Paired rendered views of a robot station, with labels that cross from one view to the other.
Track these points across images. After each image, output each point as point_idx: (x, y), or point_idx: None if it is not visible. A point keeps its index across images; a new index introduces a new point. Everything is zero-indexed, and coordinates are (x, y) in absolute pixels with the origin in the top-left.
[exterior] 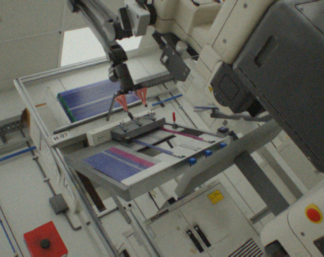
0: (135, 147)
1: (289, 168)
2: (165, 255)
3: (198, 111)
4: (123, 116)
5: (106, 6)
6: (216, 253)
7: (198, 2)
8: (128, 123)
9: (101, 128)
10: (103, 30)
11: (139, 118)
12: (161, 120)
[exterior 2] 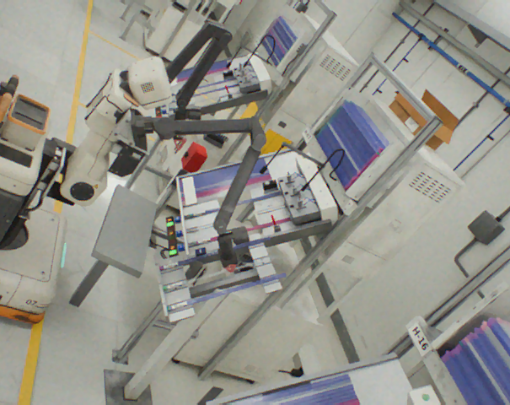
0: (255, 193)
1: (167, 346)
2: None
3: (249, 235)
4: (329, 181)
5: (177, 58)
6: None
7: (87, 105)
8: (308, 186)
9: (306, 163)
10: (191, 74)
11: (292, 188)
12: (292, 214)
